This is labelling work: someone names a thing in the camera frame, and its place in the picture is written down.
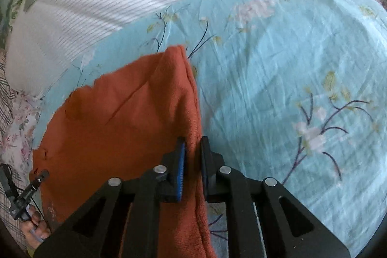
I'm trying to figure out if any person's left hand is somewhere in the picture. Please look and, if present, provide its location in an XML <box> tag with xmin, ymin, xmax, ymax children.
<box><xmin>20</xmin><ymin>206</ymin><xmax>51</xmax><ymax>250</ymax></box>

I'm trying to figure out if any pink floral white cloth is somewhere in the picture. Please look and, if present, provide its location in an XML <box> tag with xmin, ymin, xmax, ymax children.
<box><xmin>1</xmin><ymin>93</ymin><xmax>41</xmax><ymax>176</ymax></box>

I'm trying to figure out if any orange knitted sweater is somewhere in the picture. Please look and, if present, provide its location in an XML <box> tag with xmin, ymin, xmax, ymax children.
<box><xmin>33</xmin><ymin>46</ymin><xmax>215</xmax><ymax>257</ymax></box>

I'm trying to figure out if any plaid checked blanket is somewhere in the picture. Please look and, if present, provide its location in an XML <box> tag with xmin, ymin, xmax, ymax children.
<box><xmin>0</xmin><ymin>61</ymin><xmax>31</xmax><ymax>252</ymax></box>

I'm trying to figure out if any light blue floral bedsheet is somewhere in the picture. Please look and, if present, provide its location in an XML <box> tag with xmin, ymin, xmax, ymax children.
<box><xmin>34</xmin><ymin>0</ymin><xmax>386</xmax><ymax>256</ymax></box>

